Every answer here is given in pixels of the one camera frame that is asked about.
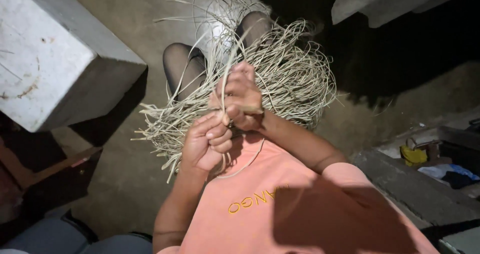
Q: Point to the person's right hand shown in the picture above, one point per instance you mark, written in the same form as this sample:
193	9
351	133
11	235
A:
243	96

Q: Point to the person's left hand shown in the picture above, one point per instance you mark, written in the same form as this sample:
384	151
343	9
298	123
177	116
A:
200	148

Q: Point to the person's left fingers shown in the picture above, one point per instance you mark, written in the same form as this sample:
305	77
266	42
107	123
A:
219	136

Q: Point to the person's right fingers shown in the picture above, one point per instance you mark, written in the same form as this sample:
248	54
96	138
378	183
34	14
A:
240	82

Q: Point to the bundle of dried straw strips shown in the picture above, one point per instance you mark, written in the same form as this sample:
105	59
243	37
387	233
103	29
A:
296	77

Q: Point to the person's right leg black stocking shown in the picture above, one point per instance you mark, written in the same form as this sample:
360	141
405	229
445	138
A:
255	24

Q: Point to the person's leg black stocking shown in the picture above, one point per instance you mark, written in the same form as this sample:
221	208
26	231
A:
182	68
255	24

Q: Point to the person's left leg black stocking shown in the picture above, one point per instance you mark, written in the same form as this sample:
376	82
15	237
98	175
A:
182	68

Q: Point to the orange printed t-shirt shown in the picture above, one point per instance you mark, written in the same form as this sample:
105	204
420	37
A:
262	209

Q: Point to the grey concrete slab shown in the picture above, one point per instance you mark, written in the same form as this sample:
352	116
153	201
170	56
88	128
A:
393	0

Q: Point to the brown wooden furniture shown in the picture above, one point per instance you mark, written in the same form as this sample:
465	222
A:
45	171

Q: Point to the large grey concrete block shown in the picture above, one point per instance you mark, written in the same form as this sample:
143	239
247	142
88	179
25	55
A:
56	47

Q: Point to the yellow plastic bag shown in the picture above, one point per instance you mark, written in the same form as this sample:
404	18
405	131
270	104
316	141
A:
412	156

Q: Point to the grey fabric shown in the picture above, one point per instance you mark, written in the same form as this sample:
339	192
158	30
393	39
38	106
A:
56	239

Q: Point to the grey concrete ledge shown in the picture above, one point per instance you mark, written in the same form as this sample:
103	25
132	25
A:
412	190

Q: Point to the blue and white cloth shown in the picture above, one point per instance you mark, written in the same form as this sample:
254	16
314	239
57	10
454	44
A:
440	170

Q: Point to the black box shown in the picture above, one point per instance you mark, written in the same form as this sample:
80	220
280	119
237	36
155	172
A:
461	148

